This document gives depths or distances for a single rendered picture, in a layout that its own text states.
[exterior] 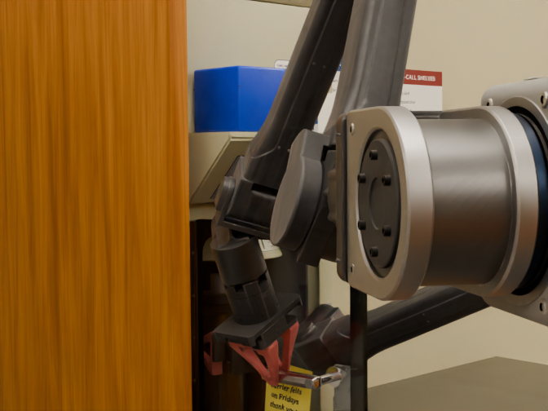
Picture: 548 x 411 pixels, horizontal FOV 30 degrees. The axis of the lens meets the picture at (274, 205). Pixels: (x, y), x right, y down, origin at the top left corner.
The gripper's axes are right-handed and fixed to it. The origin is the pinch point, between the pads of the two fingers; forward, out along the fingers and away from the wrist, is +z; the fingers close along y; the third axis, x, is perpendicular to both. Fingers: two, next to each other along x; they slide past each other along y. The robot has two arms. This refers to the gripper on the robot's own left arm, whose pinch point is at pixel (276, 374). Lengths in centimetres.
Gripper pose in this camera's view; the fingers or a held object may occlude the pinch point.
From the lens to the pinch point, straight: 130.9
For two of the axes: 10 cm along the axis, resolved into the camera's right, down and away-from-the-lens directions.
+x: 7.5, 0.4, -6.6
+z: 2.7, 8.9, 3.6
